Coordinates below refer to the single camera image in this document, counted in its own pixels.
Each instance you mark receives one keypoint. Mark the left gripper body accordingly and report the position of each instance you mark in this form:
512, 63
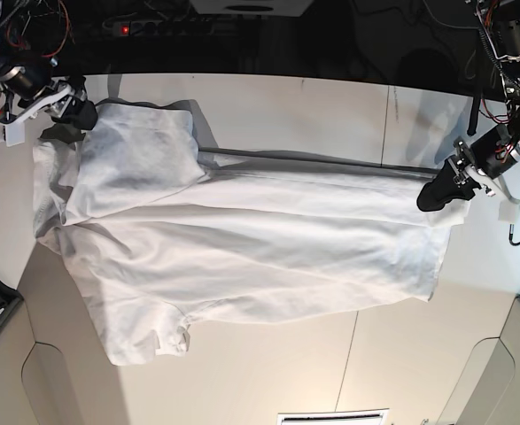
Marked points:
485, 161

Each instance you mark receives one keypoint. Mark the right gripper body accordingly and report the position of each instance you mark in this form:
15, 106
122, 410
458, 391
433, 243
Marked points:
29, 89

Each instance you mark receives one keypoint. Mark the white t-shirt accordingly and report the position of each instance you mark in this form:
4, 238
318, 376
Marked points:
159, 235

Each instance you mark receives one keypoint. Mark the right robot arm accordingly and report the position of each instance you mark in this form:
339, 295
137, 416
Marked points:
32, 36

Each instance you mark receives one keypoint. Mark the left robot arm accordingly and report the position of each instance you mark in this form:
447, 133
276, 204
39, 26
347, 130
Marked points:
498, 49

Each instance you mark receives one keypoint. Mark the black power strip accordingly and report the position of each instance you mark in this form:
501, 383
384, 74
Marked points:
201, 25

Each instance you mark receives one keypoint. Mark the white vent grille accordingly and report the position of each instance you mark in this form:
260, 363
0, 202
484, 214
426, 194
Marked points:
364, 417

